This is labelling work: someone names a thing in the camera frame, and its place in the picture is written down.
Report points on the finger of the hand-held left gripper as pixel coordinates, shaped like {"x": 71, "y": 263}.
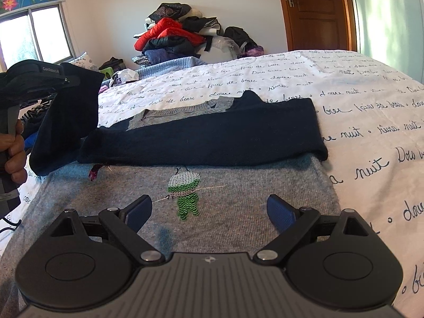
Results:
{"x": 68, "y": 80}

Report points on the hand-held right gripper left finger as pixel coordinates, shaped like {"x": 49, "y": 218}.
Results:
{"x": 139, "y": 210}

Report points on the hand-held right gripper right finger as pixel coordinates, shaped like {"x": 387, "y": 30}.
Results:
{"x": 281, "y": 213}

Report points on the grey sweater with navy sleeves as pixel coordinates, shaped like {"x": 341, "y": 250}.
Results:
{"x": 232, "y": 179}

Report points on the white and black clothes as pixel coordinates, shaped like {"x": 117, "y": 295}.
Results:
{"x": 205, "y": 23}

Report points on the person's left hand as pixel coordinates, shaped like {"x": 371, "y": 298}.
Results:
{"x": 17, "y": 162}

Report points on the floral pillow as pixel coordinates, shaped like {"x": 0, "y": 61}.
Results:
{"x": 84, "y": 61}

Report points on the striped knit cloth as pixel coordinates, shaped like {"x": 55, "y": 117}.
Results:
{"x": 38, "y": 111}

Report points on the pink cloth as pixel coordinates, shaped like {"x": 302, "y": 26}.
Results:
{"x": 103, "y": 88}

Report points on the green stool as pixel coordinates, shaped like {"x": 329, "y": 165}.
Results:
{"x": 111, "y": 73}

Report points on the window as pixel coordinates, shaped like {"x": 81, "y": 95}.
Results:
{"x": 36, "y": 36}

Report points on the black cloth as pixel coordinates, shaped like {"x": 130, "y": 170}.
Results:
{"x": 112, "y": 63}

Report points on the white plastic bag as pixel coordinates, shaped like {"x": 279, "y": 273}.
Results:
{"x": 127, "y": 75}

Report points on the blue cloth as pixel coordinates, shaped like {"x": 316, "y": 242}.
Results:
{"x": 29, "y": 140}

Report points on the navy jacket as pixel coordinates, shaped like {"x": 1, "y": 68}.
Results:
{"x": 165, "y": 54}

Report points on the light blue knit blanket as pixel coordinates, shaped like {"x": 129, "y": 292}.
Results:
{"x": 175, "y": 64}

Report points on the red puffer jacket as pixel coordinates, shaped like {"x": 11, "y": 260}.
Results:
{"x": 165, "y": 29}

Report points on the black quilted jacket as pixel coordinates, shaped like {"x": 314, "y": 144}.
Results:
{"x": 169, "y": 11}

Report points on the white script print bed sheet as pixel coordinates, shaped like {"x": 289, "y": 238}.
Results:
{"x": 364, "y": 106}

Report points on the clear plastic bag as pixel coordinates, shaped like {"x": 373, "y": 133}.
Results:
{"x": 222, "y": 48}

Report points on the purple cloth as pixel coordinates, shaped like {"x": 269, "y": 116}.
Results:
{"x": 254, "y": 51}

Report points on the black bag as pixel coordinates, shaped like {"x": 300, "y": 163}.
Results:
{"x": 240, "y": 36}

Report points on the wooden door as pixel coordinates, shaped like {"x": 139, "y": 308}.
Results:
{"x": 314, "y": 10}

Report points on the frosted glass panel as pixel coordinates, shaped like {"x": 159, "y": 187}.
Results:
{"x": 387, "y": 16}

